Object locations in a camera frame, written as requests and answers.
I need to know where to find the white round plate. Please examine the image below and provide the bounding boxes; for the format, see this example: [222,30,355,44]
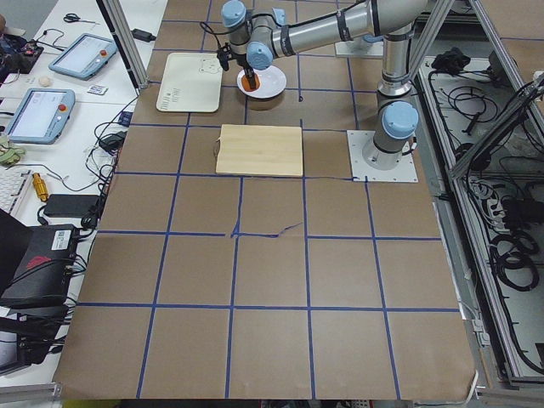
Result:
[236,65,286,99]

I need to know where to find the black power adapter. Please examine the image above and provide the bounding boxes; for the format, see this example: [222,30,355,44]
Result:
[43,194,99,218]

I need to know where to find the upper teach pendant tablet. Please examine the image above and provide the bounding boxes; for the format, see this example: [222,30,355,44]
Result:
[48,33,117,80]

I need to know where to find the teach pendant tablet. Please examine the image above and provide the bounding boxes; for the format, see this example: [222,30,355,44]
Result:
[6,88,76,145]
[48,33,117,80]

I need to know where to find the yellow metal tool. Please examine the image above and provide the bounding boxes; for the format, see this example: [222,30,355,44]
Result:
[32,173,49,202]

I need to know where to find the orange fruit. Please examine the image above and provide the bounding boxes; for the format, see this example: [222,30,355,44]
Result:
[239,71,260,92]

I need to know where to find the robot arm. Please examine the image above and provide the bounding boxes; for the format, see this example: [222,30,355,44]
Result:
[217,1,427,170]

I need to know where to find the black scissors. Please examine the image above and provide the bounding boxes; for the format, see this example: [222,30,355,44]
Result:
[63,13,99,25]

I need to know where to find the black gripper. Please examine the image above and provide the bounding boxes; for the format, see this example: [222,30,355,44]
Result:
[217,42,258,90]

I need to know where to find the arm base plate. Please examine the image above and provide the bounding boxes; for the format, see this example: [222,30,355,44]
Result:
[347,130,418,183]

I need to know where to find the cream bear tray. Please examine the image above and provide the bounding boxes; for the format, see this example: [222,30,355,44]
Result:
[156,53,223,113]

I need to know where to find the black computer box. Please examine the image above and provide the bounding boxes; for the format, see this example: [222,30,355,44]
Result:
[1,218,78,309]

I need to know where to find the lower teach pendant tablet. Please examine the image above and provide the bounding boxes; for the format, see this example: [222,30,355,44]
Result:
[6,88,76,145]

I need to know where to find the bamboo cutting board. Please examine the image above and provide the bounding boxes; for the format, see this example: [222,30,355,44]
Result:
[216,124,303,177]

